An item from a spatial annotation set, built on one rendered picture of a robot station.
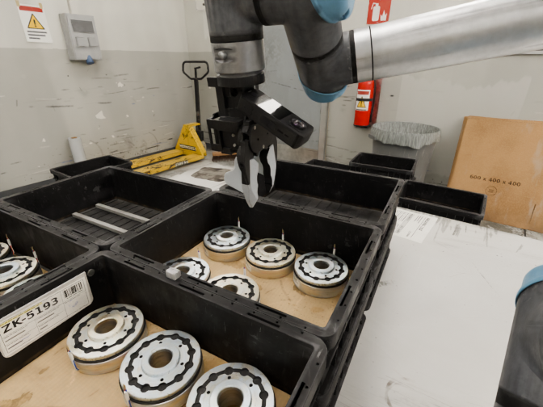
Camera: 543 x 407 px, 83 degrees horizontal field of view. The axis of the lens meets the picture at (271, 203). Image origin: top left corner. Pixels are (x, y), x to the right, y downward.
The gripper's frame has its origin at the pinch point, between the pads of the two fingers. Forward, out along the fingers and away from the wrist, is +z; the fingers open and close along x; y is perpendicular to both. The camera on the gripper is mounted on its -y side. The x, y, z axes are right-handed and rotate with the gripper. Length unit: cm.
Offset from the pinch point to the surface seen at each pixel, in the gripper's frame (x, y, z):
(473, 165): -247, -52, 90
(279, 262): 1.5, -3.2, 13.8
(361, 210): -35.7, -9.6, 21.9
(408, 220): -60, -21, 38
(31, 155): -90, 324, 74
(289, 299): 6.6, -7.9, 16.4
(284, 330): 20.3, -14.5, 4.6
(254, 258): 2.3, 1.9, 14.0
